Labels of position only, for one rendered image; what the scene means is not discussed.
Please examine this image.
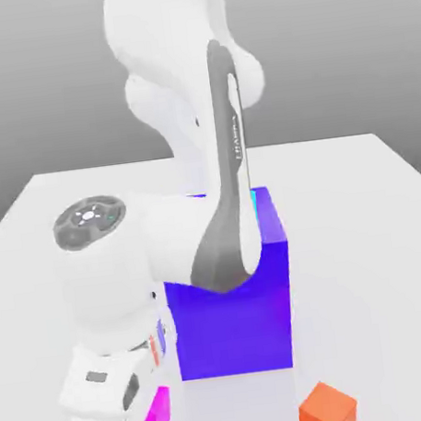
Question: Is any small orange cube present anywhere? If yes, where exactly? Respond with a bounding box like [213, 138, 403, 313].
[293, 377, 361, 421]

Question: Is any large blue box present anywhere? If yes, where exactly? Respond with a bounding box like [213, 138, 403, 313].
[153, 183, 304, 383]

